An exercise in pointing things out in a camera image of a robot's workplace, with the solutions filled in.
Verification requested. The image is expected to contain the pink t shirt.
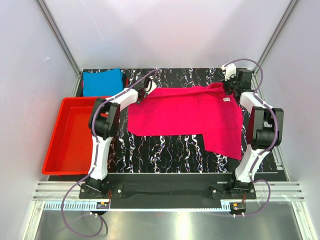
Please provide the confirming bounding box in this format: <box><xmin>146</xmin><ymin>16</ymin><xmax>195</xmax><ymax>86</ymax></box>
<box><xmin>127</xmin><ymin>83</ymin><xmax>243</xmax><ymax>160</ymax></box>

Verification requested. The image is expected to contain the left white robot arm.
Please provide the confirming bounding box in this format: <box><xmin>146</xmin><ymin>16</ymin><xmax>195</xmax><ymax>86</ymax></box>
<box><xmin>85</xmin><ymin>76</ymin><xmax>157</xmax><ymax>198</ymax></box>

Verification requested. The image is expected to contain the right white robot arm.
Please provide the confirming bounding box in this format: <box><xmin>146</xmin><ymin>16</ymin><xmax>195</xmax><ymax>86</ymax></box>
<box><xmin>221</xmin><ymin>64</ymin><xmax>284</xmax><ymax>199</ymax></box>

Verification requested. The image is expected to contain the blue folded t shirt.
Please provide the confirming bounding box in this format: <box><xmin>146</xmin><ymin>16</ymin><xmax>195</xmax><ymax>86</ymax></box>
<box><xmin>82</xmin><ymin>68</ymin><xmax>124</xmax><ymax>97</ymax></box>

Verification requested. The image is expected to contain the red plastic bin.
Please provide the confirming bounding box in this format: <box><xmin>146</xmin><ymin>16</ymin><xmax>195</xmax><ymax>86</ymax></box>
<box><xmin>42</xmin><ymin>97</ymin><xmax>96</xmax><ymax>176</ymax></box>

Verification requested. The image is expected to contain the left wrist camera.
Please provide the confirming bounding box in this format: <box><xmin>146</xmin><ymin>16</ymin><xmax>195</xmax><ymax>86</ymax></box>
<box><xmin>145</xmin><ymin>79</ymin><xmax>157</xmax><ymax>95</ymax></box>

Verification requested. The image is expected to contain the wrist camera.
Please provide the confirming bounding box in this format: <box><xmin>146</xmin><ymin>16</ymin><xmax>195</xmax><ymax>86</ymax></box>
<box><xmin>221</xmin><ymin>63</ymin><xmax>237</xmax><ymax>81</ymax></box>
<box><xmin>145</xmin><ymin>79</ymin><xmax>157</xmax><ymax>95</ymax></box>

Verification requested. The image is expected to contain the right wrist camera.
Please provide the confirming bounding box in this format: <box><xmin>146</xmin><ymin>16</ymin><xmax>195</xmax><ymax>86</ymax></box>
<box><xmin>221</xmin><ymin>63</ymin><xmax>237</xmax><ymax>81</ymax></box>

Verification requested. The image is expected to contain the right aluminium frame post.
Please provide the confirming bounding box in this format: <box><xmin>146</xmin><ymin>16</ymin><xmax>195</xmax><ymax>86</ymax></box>
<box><xmin>257</xmin><ymin>0</ymin><xmax>300</xmax><ymax>66</ymax></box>

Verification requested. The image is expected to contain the aluminium frame post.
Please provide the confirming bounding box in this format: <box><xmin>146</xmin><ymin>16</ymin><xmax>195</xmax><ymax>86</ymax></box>
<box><xmin>257</xmin><ymin>0</ymin><xmax>300</xmax><ymax>66</ymax></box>
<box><xmin>36</xmin><ymin>0</ymin><xmax>83</xmax><ymax>78</ymax></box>

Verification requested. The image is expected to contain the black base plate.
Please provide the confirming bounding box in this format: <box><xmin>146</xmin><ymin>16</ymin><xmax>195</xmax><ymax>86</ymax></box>
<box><xmin>72</xmin><ymin>173</ymin><xmax>258</xmax><ymax>211</ymax></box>

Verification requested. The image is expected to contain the left aluminium frame post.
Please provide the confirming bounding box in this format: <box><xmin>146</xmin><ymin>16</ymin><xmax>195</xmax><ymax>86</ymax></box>
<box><xmin>36</xmin><ymin>0</ymin><xmax>83</xmax><ymax>78</ymax></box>

